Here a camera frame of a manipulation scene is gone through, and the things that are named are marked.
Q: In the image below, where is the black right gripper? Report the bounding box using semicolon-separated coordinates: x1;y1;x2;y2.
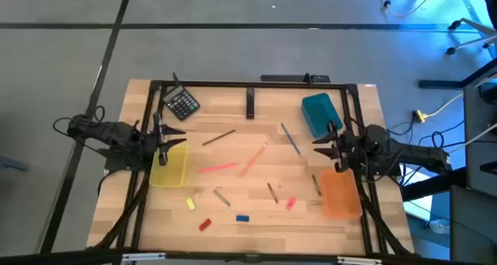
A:
311;120;357;173

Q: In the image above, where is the grey chair base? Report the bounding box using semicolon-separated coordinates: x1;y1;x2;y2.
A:
445;18;497;57

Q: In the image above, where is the orange translucent plastic bin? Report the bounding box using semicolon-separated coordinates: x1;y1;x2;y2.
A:
319;167;364;221

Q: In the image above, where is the grey crayon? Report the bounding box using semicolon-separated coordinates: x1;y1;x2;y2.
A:
212;188;231;207

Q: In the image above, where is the dark grey metal box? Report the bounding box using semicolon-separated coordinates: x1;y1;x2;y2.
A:
449;184;497;265

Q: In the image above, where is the dark green marker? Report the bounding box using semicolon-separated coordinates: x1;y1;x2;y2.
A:
311;173;323;197

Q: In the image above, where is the black desk calculator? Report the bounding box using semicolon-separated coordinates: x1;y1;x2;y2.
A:
162;84;201;122

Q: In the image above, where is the black flat bar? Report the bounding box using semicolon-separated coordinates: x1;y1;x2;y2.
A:
259;73;332;84

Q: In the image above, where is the blue pen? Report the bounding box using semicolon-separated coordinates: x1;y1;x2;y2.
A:
280;122;302;156

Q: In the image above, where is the black floor beam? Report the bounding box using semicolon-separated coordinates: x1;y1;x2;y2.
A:
418;57;497;90
401;166;467;203

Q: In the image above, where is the black rig beam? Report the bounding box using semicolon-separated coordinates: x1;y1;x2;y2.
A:
0;249;497;265

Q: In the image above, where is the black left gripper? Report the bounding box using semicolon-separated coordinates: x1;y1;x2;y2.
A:
141;112;189;167

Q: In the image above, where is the white floor cable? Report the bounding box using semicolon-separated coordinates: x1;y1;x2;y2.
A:
367;0;440;19

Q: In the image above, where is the pale orange pencil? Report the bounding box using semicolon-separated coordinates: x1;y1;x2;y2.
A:
239;141;269;177

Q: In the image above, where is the grey metal cabinet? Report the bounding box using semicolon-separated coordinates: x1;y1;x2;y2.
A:
463;84;497;198

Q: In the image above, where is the black metal table frame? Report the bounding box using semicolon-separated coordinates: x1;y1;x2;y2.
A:
87;79;419;258

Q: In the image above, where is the silver metal bracket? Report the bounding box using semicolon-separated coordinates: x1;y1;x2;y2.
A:
120;252;167;263
336;256;384;265

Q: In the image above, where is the clear plastic bottle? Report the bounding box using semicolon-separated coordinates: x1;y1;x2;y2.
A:
426;219;451;235

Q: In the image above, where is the black camera post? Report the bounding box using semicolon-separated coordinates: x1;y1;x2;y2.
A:
245;86;255;120

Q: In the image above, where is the teal plastic bin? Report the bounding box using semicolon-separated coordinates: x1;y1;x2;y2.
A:
301;92;344;139

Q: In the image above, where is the brown pencil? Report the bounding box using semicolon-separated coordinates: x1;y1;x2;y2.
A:
201;129;237;147

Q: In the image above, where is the yellow translucent plastic bin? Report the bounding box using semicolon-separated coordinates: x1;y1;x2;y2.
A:
149;145;191;188

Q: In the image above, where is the pale yellow plug cable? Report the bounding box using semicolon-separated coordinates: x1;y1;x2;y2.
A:
425;92;465;118

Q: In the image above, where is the pink pen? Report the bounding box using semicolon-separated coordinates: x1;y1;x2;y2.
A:
198;162;238;174

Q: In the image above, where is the dark red pen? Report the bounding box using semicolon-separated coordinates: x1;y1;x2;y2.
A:
266;182;280;204

